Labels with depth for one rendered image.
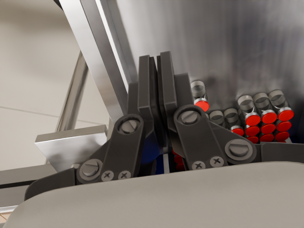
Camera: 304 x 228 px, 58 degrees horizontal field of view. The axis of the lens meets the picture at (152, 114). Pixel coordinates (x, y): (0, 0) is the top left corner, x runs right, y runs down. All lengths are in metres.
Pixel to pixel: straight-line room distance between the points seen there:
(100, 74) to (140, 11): 0.11
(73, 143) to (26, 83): 1.15
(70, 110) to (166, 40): 0.50
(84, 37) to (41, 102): 1.36
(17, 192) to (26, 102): 1.14
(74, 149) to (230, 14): 0.34
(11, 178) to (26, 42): 0.93
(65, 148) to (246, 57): 0.34
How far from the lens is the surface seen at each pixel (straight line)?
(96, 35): 0.34
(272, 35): 0.39
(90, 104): 1.64
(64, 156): 0.55
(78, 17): 0.36
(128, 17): 0.35
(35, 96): 1.68
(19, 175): 0.66
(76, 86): 0.89
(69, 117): 0.79
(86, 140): 0.50
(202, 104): 0.37
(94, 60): 0.38
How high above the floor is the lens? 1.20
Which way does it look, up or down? 46 degrees down
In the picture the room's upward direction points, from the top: 178 degrees clockwise
